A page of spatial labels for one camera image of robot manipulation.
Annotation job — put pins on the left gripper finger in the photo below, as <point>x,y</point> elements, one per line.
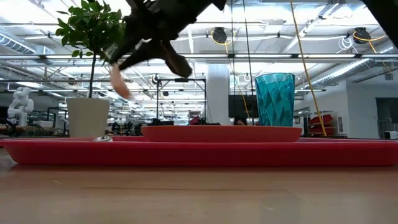
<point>127,43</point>
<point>143,54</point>

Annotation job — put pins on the orange round plate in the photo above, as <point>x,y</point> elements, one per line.
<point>220,134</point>

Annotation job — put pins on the teal faceted plastic cup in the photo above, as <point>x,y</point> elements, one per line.
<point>275,99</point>

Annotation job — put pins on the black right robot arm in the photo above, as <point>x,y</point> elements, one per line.
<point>385,15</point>

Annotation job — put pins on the red plastic tray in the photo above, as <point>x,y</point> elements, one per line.
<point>199,154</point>

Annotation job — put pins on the green leafy plant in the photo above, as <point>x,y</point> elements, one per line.
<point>84,28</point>

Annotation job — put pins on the white plant pot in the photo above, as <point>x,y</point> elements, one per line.
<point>88,118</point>

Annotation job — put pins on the white building column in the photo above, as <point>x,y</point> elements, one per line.
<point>218,99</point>

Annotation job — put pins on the black monitor screen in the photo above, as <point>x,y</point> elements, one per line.
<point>242,105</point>

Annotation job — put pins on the white robot figure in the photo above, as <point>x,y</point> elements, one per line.
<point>20,105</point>

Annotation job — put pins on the red storage shelf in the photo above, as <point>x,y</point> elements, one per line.
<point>325,123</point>

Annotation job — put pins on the small white box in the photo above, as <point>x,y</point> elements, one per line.
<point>391,135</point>

